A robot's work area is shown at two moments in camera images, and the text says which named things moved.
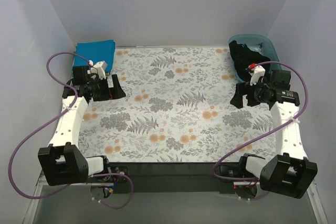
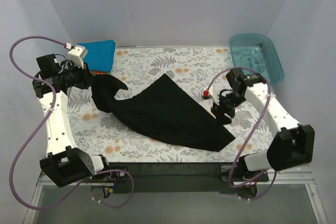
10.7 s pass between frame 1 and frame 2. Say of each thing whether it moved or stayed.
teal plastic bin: stayed
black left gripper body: moved
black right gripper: moved
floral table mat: stayed
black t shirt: moved
